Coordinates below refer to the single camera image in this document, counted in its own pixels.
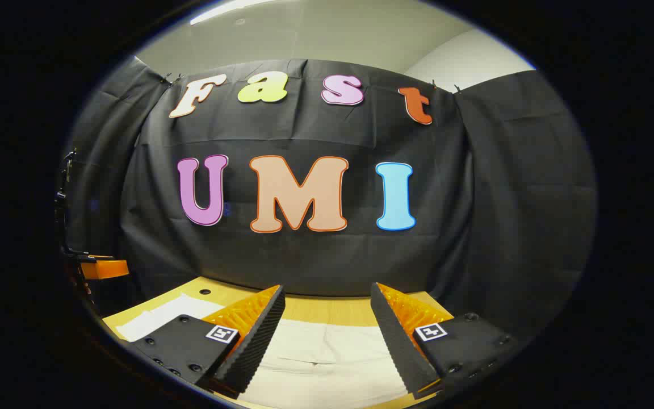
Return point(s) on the black backdrop cloth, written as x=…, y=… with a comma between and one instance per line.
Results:
x=304, y=255

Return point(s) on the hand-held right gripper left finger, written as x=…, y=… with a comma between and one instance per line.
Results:
x=259, y=341

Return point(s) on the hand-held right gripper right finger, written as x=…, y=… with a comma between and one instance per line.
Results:
x=398, y=346

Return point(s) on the white jeans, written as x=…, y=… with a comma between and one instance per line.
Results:
x=315, y=352

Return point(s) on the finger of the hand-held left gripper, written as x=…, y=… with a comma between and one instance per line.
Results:
x=105, y=268

